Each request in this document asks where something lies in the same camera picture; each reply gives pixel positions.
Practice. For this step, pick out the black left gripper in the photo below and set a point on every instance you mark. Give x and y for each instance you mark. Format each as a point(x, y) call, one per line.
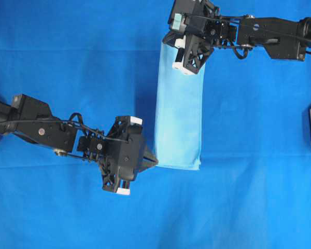
point(120, 157)

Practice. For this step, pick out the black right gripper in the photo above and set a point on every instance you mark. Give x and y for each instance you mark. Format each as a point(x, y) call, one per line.
point(202, 36)

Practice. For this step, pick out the light blue towel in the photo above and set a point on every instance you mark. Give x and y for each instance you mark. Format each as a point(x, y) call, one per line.
point(178, 115)

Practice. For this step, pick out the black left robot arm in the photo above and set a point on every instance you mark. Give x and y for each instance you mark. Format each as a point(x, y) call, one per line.
point(32, 120)

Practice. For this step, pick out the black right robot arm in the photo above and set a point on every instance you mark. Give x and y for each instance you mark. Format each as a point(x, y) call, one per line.
point(281, 39)

